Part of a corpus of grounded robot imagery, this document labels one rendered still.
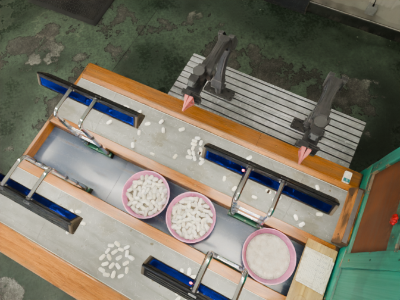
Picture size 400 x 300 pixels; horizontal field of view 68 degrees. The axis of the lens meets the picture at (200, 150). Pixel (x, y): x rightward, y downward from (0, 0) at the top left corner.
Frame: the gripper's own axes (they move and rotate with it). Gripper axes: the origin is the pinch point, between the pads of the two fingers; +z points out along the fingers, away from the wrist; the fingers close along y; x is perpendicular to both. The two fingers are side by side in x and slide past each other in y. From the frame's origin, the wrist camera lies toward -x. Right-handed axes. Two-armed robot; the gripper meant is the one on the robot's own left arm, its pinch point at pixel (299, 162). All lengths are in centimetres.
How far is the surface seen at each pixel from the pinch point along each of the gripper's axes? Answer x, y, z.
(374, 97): 110, 45, -126
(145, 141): 32, -82, 16
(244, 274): -7, -2, 53
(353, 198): 21.5, 32.4, -2.8
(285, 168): 32.8, -2.5, -5.7
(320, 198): -4.6, 12.9, 12.4
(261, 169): -5.0, -13.8, 12.4
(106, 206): 28, -80, 59
